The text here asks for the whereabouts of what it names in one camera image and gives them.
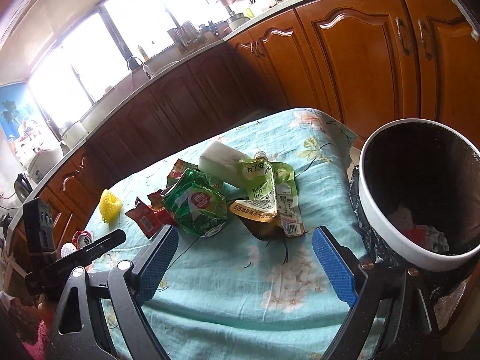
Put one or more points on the cooking pot on counter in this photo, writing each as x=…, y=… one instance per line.
x=235, y=20

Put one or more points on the chrome sink faucet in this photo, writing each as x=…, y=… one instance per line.
x=134, y=63

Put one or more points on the dark red crumpled wrapper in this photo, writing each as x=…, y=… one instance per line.
x=179, y=167

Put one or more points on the red snack wrapper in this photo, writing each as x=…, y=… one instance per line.
x=150, y=218

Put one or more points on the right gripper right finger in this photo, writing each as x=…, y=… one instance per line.
x=339, y=264

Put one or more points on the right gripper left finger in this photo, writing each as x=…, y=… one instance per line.
x=151, y=263

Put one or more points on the black trash bag liner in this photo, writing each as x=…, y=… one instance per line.
x=439, y=284

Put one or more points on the white foam fruit net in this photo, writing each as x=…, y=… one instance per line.
x=67, y=249

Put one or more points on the white green milk carton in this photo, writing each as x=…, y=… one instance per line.
x=221, y=162

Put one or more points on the black electric kettle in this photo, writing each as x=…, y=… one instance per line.
x=22, y=187

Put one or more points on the speckled white countertop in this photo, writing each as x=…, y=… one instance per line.
x=187, y=56

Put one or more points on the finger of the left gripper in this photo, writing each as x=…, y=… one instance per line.
x=102, y=245

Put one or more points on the green crushed can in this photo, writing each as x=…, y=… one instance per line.
x=195, y=204

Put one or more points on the white paper wad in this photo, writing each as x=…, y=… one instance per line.
x=427, y=237

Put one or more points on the white rice cooker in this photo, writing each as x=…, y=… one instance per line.
x=42, y=162

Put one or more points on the red crushed can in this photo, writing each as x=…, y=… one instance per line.
x=81, y=239

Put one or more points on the wooden lower cabinets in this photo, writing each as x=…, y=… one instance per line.
x=364, y=62

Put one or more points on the green spout pouch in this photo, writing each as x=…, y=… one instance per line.
x=271, y=210

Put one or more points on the left hand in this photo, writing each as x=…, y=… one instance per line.
x=46, y=310

